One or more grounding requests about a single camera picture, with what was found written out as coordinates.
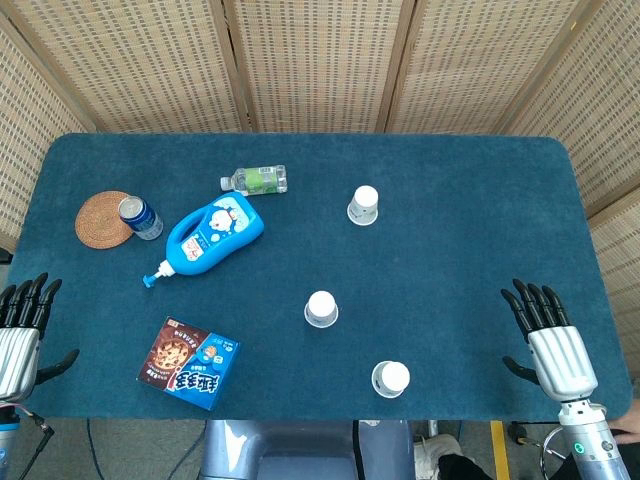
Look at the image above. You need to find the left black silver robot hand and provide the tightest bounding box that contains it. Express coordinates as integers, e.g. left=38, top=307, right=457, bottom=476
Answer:
left=0, top=272, right=80, bottom=404

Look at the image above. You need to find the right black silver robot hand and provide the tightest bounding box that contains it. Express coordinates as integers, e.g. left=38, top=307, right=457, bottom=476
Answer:
left=500, top=278, right=599, bottom=402

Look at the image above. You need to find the white cup blue flower print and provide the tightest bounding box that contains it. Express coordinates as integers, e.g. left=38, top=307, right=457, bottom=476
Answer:
left=303, top=290, right=340, bottom=329
left=370, top=360, right=411, bottom=399

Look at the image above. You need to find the white cup green flower print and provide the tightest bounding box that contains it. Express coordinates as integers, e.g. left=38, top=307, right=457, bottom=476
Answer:
left=346, top=185, right=380, bottom=227

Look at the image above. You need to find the woven bamboo screen panel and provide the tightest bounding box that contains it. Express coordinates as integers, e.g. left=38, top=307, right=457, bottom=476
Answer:
left=589, top=199, right=640, bottom=371
left=0, top=12, right=96, bottom=251
left=224, top=0, right=416, bottom=134
left=9, top=0, right=251, bottom=134
left=389, top=0, right=596, bottom=135
left=499, top=0, right=640, bottom=216

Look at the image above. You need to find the blue felt table cover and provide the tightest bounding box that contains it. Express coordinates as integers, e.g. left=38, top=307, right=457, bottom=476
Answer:
left=8, top=132, right=634, bottom=422

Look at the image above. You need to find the round woven rattan coaster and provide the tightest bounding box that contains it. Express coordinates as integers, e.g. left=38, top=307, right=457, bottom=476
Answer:
left=74, top=190, right=135, bottom=249

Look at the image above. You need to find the white shoe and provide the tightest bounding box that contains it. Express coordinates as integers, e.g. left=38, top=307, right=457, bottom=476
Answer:
left=413, top=433, right=464, bottom=479

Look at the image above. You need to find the blue brown cookie box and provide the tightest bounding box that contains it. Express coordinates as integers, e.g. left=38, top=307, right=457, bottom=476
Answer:
left=135, top=315, right=241, bottom=412

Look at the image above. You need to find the blue drink can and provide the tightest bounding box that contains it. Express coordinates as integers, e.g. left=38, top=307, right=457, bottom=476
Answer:
left=117, top=195, right=164, bottom=241

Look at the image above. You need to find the blue pump lotion bottle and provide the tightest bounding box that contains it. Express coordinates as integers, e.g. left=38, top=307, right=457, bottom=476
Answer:
left=141, top=192, right=265, bottom=290

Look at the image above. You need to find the blue grey robot torso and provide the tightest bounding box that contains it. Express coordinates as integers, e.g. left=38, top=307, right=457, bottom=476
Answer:
left=199, top=418, right=416, bottom=480

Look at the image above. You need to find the clear green label water bottle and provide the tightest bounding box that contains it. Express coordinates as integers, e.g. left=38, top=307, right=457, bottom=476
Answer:
left=219, top=164, right=289, bottom=196

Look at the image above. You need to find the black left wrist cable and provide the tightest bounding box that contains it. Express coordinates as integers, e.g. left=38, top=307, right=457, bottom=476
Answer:
left=19, top=407, right=56, bottom=480

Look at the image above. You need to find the black floor cable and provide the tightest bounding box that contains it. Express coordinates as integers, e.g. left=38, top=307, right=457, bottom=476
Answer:
left=87, top=418, right=109, bottom=480

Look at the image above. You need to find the black torso cable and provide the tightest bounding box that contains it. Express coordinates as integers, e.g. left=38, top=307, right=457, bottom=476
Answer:
left=351, top=419, right=362, bottom=480

